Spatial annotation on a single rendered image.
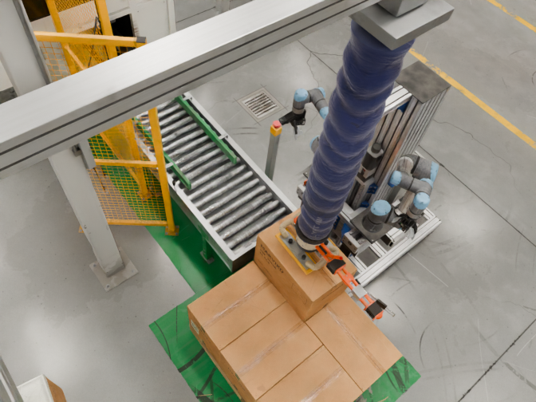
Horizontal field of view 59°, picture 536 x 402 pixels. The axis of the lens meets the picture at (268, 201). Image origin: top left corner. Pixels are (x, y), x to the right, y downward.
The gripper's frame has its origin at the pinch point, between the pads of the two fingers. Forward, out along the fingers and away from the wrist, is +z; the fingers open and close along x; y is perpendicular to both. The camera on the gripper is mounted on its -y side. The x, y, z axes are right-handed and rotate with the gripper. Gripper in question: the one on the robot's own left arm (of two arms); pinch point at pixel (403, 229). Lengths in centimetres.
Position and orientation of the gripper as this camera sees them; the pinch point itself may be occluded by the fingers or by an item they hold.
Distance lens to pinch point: 283.6
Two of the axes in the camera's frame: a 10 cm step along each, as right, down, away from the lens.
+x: 6.2, 6.9, -3.7
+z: -0.9, 5.4, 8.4
